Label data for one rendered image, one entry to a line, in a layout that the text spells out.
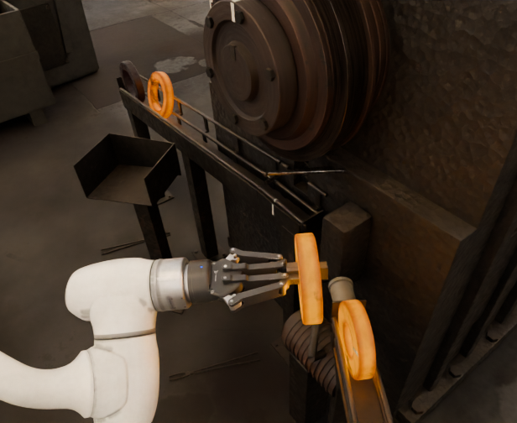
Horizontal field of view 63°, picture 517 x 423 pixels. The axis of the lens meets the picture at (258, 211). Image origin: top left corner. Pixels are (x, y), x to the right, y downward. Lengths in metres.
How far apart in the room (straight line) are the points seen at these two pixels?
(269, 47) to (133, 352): 0.58
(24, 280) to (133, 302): 1.55
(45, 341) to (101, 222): 0.69
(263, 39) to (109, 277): 0.50
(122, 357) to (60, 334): 1.25
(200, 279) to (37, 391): 0.28
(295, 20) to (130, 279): 0.54
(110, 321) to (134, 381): 0.10
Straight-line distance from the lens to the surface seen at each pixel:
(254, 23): 0.85
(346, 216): 1.03
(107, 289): 0.75
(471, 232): 0.96
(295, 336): 1.16
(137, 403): 0.76
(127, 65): 2.01
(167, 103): 1.78
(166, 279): 0.73
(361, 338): 0.86
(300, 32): 0.84
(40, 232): 2.47
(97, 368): 0.74
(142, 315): 0.75
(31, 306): 2.13
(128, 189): 1.53
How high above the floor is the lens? 1.50
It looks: 42 degrees down
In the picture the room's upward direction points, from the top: 4 degrees counter-clockwise
